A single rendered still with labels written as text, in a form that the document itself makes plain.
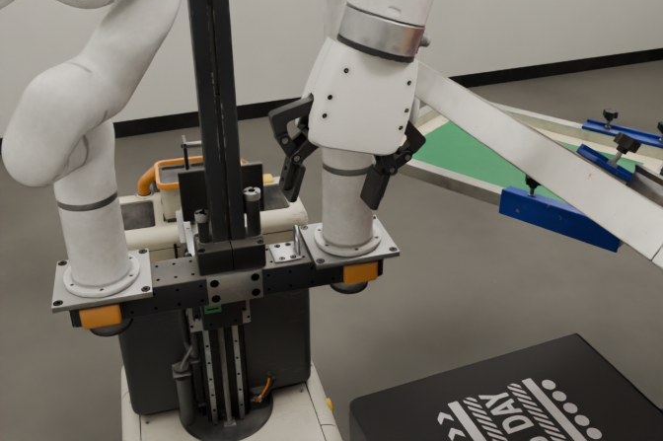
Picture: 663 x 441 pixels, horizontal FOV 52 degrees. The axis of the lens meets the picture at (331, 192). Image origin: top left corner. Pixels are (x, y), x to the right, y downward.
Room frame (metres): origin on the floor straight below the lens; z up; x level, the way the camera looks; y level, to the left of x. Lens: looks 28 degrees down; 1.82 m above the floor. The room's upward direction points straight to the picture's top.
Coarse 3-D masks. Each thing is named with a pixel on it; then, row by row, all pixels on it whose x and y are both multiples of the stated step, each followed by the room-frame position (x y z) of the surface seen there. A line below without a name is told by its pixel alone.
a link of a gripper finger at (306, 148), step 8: (304, 128) 0.60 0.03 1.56; (296, 136) 0.60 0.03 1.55; (304, 136) 0.60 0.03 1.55; (296, 144) 0.60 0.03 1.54; (304, 144) 0.58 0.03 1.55; (312, 144) 0.58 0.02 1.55; (296, 152) 0.58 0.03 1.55; (304, 152) 0.58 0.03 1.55; (312, 152) 0.58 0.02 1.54; (296, 160) 0.58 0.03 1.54
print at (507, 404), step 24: (528, 384) 0.89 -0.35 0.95; (552, 384) 0.89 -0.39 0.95; (432, 408) 0.83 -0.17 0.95; (456, 408) 0.83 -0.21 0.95; (480, 408) 0.83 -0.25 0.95; (504, 408) 0.83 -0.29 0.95; (528, 408) 0.83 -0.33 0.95; (552, 408) 0.83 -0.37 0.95; (576, 408) 0.83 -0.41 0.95; (456, 432) 0.78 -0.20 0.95; (480, 432) 0.78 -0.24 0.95; (504, 432) 0.78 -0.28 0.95; (528, 432) 0.78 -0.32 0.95; (552, 432) 0.78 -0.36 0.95; (576, 432) 0.78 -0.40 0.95; (600, 432) 0.78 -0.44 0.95
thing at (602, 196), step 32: (416, 96) 0.78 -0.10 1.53; (448, 96) 0.73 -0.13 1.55; (480, 128) 0.66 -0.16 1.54; (512, 128) 0.62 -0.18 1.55; (512, 160) 0.59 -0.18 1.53; (544, 160) 0.57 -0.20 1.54; (576, 160) 0.54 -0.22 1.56; (576, 192) 0.51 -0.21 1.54; (608, 192) 0.49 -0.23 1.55; (608, 224) 0.47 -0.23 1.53; (640, 224) 0.45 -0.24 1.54
